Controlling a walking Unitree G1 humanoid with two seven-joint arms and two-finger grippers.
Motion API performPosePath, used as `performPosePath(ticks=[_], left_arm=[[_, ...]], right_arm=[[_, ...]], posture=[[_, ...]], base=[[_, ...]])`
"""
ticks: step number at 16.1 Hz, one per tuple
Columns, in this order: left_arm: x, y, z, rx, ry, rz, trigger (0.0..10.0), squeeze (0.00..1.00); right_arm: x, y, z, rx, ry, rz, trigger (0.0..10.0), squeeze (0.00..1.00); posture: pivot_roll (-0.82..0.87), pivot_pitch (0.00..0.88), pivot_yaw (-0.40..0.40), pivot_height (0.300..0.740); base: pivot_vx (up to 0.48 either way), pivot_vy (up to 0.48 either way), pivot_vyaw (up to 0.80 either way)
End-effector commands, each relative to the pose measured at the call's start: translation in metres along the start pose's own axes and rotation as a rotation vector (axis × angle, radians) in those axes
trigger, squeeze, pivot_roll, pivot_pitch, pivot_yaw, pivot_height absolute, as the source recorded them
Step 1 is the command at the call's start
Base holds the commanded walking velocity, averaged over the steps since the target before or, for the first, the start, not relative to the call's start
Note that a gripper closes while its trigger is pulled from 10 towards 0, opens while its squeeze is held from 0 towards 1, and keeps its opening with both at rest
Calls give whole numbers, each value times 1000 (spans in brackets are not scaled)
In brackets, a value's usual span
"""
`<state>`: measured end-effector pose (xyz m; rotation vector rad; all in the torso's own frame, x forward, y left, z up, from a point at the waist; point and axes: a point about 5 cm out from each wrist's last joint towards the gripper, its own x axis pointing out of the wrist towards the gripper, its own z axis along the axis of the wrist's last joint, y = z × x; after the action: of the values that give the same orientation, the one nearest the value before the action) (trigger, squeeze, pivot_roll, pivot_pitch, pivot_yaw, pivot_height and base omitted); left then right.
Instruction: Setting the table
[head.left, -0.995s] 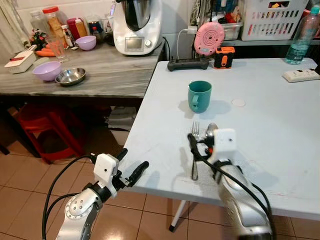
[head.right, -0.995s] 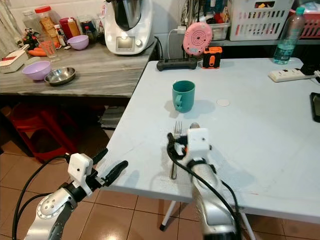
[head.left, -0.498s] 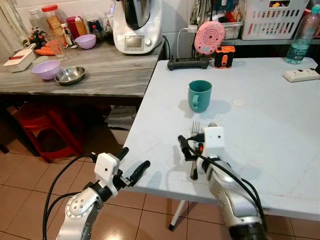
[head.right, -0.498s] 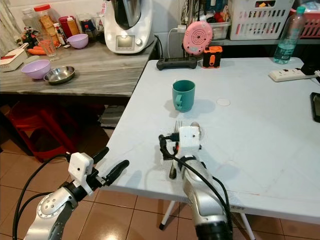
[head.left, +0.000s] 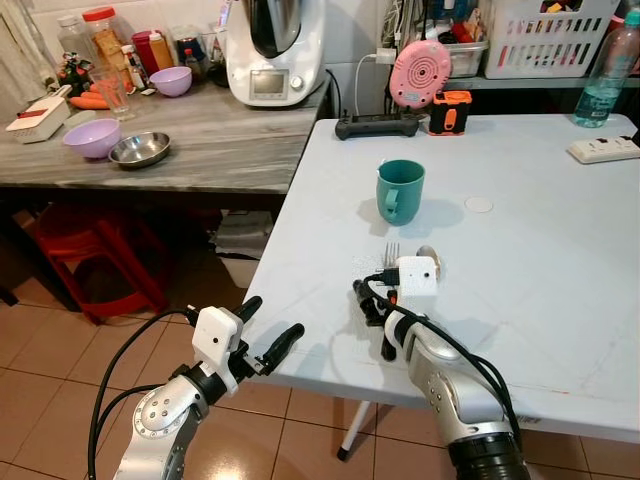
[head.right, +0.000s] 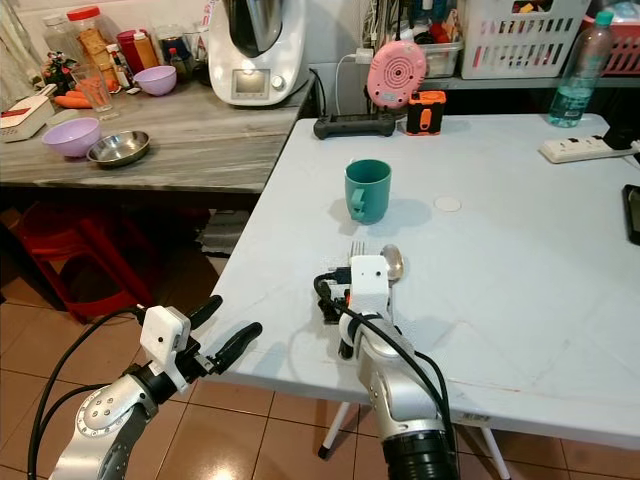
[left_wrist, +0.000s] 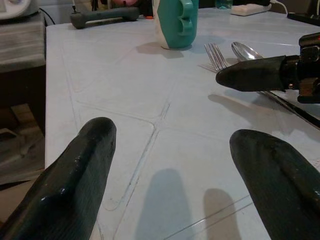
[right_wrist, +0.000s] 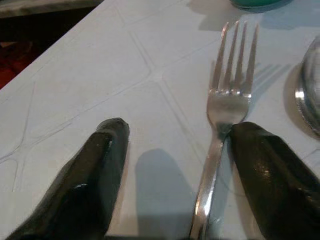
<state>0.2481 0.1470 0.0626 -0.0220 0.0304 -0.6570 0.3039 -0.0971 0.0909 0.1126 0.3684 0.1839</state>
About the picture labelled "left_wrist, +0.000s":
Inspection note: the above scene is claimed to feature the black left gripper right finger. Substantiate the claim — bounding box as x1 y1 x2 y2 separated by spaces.
229 129 320 240

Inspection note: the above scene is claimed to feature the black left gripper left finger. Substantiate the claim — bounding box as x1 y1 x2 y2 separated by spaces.
0 116 117 240

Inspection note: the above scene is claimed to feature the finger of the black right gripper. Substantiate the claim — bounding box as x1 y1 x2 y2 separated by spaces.
215 55 287 93

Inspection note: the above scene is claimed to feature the silver spoon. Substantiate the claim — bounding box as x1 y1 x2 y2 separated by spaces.
231 41 264 62

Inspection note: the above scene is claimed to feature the silver table knife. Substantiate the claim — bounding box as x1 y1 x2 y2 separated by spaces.
257 89 320 131

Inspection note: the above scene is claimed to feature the silver fork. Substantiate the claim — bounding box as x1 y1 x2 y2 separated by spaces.
203 43 229 74

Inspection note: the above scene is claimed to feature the black flat device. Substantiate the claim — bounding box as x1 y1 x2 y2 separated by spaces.
286 11 320 27

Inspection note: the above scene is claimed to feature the white power strip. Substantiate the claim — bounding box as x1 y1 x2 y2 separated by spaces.
230 3 272 17

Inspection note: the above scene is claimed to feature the teal and white mug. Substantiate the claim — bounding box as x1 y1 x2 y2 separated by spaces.
152 0 200 50

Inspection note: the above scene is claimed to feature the grey dumbbell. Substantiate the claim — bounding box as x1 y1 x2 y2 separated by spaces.
69 6 140 31

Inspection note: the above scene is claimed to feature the white appliance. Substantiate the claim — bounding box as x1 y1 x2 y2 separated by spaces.
0 0 41 22

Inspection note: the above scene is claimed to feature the white power cable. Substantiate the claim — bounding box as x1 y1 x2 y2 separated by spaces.
269 0 289 18

